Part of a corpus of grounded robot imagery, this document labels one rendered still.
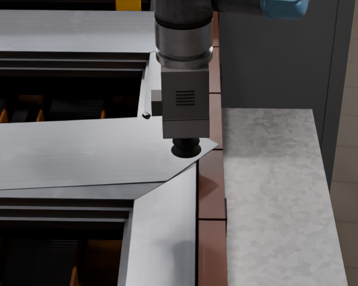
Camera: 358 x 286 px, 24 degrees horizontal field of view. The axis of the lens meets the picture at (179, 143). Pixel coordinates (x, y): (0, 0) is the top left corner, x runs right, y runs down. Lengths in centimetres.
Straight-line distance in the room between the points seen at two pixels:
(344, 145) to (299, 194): 136
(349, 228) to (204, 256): 139
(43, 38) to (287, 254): 64
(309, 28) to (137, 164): 91
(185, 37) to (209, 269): 33
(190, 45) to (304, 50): 108
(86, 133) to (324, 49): 92
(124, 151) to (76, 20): 48
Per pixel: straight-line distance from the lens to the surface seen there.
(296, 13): 100
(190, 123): 110
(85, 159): 130
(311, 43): 211
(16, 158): 132
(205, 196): 127
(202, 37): 105
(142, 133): 135
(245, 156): 161
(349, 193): 267
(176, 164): 127
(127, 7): 180
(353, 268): 241
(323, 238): 144
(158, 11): 104
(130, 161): 128
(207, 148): 131
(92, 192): 123
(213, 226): 122
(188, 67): 106
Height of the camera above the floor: 162
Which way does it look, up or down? 35 degrees down
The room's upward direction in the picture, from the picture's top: straight up
